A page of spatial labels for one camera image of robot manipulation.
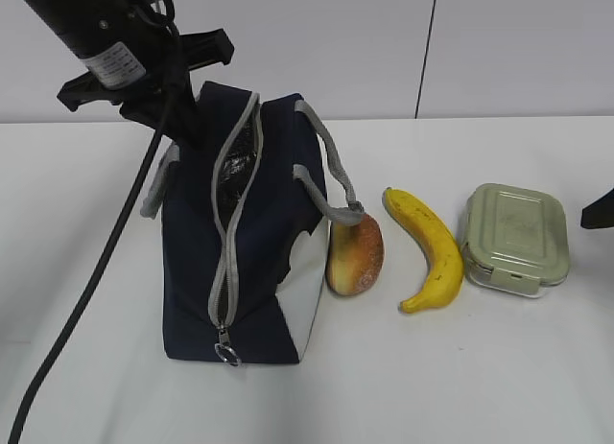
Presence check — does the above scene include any yellow banana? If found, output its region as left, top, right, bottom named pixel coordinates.
left=382, top=187, right=464, bottom=315

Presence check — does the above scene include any navy blue lunch bag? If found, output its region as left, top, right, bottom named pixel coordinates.
left=141, top=82, right=365, bottom=366

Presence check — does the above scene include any green lidded glass container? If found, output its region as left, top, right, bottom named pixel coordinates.
left=460, top=183, right=571, bottom=298

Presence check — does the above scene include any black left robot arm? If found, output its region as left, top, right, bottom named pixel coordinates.
left=23, top=0, right=234, bottom=150

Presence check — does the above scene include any orange yellow mango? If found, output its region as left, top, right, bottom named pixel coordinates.
left=325, top=214, right=385, bottom=297

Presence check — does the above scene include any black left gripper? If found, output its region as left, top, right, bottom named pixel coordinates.
left=58, top=29, right=234, bottom=150

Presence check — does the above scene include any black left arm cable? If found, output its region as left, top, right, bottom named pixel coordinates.
left=8, top=12, right=188, bottom=444

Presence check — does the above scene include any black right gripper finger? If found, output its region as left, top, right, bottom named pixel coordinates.
left=580, top=190, right=614, bottom=229

